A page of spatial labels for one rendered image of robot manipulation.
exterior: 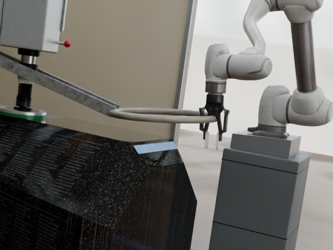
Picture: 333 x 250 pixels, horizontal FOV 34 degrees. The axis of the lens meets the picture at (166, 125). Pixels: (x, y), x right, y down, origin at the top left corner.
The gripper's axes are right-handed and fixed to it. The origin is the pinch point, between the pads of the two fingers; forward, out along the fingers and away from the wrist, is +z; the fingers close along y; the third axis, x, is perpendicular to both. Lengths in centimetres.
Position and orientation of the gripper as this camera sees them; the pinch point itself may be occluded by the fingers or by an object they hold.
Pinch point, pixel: (212, 141)
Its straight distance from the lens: 237.6
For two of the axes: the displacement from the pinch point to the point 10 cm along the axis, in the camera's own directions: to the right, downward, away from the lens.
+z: -0.5, 9.9, 0.9
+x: -3.6, 0.6, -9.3
